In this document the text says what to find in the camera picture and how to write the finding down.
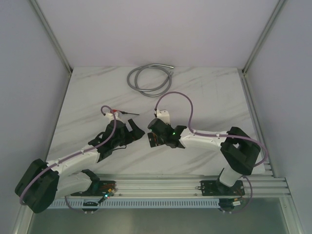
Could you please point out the red handled screwdriver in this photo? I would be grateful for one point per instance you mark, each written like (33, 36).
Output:
(124, 113)

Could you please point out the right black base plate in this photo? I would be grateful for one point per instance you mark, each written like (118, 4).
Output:
(216, 188)

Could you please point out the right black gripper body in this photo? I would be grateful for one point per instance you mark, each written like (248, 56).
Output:
(165, 140)

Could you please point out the black fuse box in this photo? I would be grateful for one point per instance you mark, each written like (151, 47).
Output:
(154, 141)

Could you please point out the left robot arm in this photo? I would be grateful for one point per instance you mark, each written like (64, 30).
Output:
(43, 182)

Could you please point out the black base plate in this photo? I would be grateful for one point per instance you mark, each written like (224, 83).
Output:
(107, 187)
(216, 188)

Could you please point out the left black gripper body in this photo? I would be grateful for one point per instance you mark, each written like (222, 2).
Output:
(129, 134)

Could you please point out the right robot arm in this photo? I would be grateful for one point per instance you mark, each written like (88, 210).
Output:
(240, 151)

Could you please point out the aluminium mounting rail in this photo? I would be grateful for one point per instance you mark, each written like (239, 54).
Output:
(183, 186)

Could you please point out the slotted cable duct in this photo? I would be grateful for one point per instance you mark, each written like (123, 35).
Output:
(131, 203)

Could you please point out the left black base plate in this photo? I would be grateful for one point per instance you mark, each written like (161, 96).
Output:
(107, 187)

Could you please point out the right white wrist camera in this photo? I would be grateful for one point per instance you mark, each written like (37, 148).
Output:
(162, 115)

